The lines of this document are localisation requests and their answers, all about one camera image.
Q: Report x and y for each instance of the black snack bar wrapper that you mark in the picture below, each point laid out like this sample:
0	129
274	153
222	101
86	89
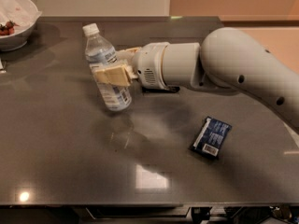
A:
170	90

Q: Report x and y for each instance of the blue snack packet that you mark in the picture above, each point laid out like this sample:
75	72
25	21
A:
211	137

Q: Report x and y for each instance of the red strawberries in bowl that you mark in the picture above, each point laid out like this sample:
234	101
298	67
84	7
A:
8	28

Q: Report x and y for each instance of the white napkin in bowl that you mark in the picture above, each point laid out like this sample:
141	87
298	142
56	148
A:
23	12

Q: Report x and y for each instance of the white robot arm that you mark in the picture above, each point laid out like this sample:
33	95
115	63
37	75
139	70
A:
227	59

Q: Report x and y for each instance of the clear plastic water bottle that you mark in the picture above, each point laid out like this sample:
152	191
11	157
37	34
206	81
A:
101	57

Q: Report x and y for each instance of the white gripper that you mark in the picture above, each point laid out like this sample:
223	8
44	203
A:
149	64

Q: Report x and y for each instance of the white bowl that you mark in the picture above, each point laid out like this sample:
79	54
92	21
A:
17	40

